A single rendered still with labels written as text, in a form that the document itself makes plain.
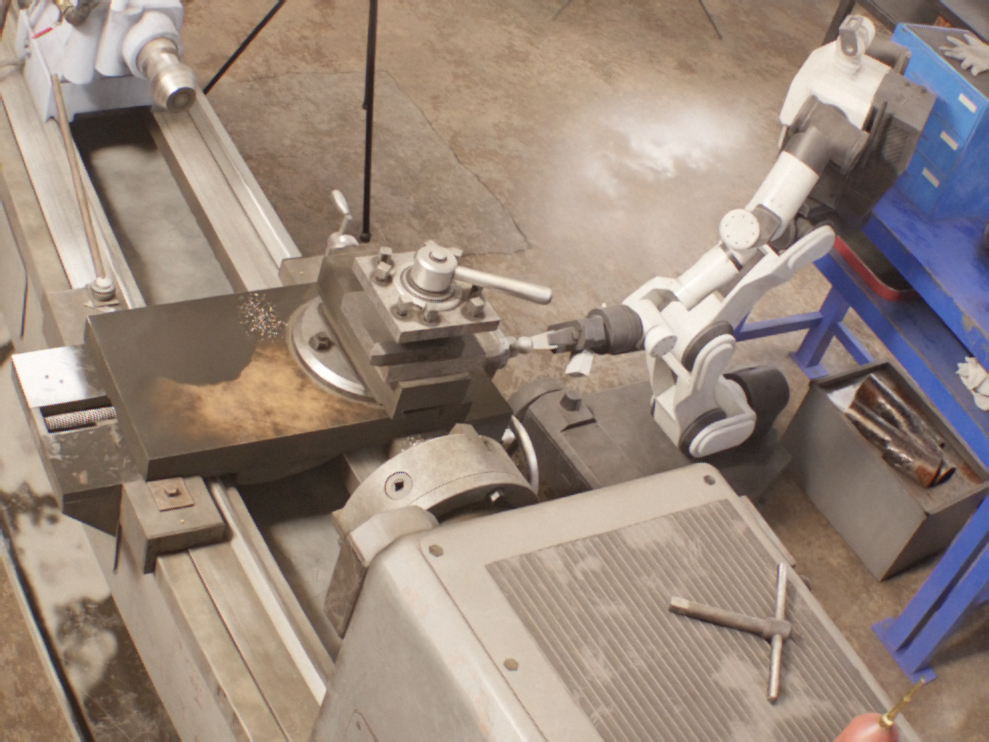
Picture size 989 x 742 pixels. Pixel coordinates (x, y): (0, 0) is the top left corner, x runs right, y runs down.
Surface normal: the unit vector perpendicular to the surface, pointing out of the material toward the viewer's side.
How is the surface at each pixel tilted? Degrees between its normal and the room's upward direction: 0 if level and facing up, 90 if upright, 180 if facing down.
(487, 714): 45
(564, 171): 0
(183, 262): 4
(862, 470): 90
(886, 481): 90
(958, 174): 90
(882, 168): 97
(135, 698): 0
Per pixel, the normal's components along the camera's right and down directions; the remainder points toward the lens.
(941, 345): 0.29, -0.73
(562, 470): -0.79, 0.17
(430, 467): 0.00, -0.64
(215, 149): -0.37, -0.42
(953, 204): 0.49, 0.67
